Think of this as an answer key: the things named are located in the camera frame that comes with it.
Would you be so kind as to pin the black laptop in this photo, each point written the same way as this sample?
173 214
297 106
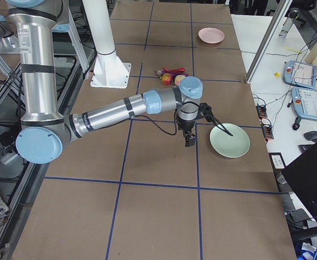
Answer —
301 176

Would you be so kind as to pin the blue teach pendant near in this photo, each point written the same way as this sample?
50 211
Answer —
305 102

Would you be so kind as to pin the green plastic plate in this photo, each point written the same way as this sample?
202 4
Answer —
231 146

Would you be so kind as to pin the blue teach pendant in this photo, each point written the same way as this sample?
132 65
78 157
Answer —
305 102
300 74

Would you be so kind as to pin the blue teach pendant far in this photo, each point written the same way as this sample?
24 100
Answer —
300 74

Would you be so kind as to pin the aluminium frame post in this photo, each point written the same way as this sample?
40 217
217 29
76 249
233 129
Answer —
275 22

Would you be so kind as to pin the plastic water bottle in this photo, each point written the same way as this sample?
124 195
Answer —
292 16

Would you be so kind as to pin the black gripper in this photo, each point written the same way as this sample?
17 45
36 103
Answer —
185 125

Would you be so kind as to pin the purple eggplant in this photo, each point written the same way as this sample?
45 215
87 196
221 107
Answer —
172 73

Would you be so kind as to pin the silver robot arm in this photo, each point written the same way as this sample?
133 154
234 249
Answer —
46 132

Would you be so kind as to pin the brown paper table cover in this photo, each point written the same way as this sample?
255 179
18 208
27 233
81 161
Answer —
132 191

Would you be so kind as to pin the black computer mouse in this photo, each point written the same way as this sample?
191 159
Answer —
311 136

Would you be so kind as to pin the red chili pepper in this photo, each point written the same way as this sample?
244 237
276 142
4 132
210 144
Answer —
178 70

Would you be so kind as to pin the pale green pink peach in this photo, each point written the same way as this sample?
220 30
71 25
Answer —
178 79

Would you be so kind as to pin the pink plastic plate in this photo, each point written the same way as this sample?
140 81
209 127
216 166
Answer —
211 35

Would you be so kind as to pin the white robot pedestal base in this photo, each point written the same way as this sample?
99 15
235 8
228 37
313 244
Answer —
109 71

